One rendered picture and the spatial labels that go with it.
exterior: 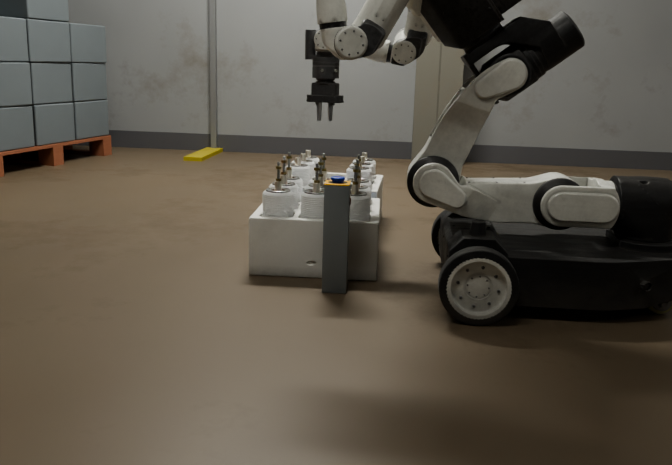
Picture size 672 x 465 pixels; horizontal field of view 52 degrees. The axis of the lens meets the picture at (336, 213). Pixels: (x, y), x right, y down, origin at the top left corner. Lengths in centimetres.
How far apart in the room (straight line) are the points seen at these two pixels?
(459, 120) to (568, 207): 37
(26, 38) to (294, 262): 252
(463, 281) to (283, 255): 59
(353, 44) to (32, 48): 282
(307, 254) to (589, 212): 81
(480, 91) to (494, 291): 52
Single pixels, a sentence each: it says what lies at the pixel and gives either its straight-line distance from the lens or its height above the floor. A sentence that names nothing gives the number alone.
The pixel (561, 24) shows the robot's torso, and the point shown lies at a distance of 195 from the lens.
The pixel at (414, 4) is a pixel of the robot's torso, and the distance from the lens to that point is 186.
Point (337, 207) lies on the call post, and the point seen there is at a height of 25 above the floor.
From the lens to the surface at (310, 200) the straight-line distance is 207.
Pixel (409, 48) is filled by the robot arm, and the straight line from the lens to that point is 221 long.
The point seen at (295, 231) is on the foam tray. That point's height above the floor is 14.
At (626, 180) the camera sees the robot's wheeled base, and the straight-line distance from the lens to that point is 204.
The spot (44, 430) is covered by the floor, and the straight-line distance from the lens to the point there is 136.
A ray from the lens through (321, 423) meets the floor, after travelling 131.
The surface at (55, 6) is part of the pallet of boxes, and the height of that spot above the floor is 90.
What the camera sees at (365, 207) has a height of 22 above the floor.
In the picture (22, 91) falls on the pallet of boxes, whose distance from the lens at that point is 415.
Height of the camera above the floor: 64
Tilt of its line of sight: 12 degrees down
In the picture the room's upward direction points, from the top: 2 degrees clockwise
